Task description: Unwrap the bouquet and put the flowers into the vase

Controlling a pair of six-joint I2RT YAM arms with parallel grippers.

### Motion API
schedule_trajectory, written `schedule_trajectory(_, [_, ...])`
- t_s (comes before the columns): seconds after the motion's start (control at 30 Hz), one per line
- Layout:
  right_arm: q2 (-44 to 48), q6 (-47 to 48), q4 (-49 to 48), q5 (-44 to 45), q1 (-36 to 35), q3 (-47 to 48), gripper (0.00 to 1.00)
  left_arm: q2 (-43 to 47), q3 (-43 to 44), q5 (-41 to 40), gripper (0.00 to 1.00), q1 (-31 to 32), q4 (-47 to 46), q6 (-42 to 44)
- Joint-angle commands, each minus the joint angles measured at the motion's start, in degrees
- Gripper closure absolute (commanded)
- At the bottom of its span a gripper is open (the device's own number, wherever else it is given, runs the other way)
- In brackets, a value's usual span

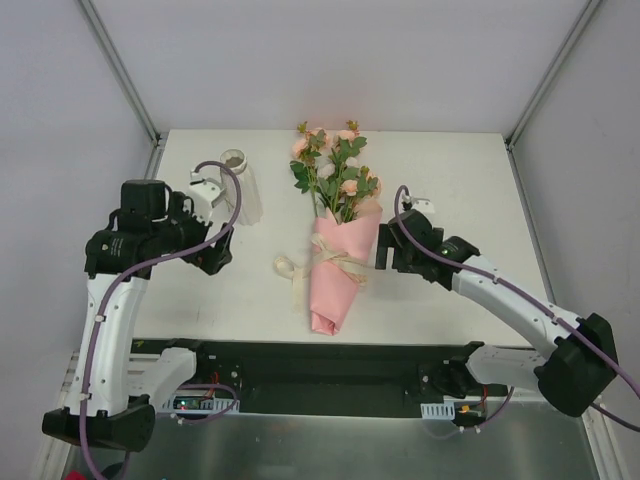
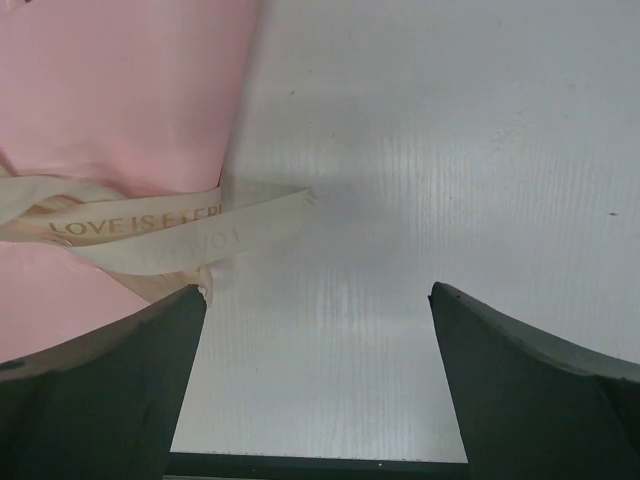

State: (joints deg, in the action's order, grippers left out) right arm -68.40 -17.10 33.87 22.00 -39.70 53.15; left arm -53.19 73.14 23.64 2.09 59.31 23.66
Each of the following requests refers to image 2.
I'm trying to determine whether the pink wrapping paper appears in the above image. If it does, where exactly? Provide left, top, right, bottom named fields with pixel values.
left=1, top=1, right=261, bottom=361

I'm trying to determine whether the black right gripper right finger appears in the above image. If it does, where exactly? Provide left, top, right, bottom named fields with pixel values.
left=429, top=282, right=639, bottom=479

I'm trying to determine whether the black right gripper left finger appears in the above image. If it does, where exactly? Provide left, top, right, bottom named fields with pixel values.
left=1, top=285, right=207, bottom=479

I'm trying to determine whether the cream printed ribbon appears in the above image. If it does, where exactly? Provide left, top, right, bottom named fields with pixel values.
left=1, top=170, right=315, bottom=302

